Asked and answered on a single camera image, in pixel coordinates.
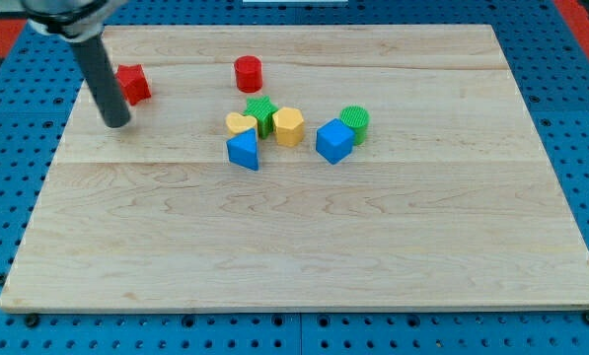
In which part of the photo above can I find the yellow heart block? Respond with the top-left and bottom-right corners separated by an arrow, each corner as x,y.
225,112 -> 258,137

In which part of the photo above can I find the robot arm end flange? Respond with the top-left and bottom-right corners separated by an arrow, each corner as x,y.
20,0 -> 127,42

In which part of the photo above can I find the wooden board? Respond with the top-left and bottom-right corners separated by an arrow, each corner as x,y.
0,25 -> 589,314

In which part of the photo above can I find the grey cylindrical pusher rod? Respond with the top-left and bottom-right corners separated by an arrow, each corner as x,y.
70,35 -> 131,128

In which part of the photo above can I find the yellow hexagon block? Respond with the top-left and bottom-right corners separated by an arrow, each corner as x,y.
272,107 -> 305,147

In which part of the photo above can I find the green star block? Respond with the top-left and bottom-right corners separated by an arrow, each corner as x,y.
244,96 -> 278,139

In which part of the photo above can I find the green cylinder block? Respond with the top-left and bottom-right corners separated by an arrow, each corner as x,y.
339,106 -> 370,146

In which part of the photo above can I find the blue triangle block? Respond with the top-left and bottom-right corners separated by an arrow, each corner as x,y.
226,128 -> 259,171

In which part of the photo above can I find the blue cube block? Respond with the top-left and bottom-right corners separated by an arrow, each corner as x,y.
315,118 -> 355,165

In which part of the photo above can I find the red star block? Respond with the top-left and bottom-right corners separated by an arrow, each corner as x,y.
115,64 -> 152,106

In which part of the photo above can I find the blue pegboard base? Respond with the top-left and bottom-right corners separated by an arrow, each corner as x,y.
0,0 -> 589,354

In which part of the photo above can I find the red cylinder block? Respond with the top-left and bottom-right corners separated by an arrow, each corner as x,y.
234,55 -> 263,93

